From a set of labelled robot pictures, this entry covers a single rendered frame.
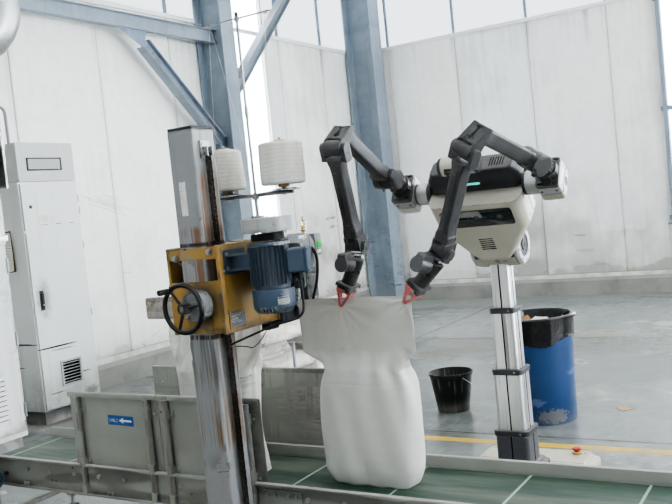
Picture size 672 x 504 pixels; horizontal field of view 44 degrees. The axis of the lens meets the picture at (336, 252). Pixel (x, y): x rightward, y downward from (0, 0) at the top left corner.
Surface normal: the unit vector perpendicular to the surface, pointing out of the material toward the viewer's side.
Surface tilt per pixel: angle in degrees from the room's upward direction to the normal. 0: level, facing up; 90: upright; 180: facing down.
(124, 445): 90
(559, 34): 90
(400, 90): 90
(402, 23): 90
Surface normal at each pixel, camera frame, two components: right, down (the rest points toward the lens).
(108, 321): 0.85, -0.06
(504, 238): -0.33, 0.71
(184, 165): -0.51, 0.10
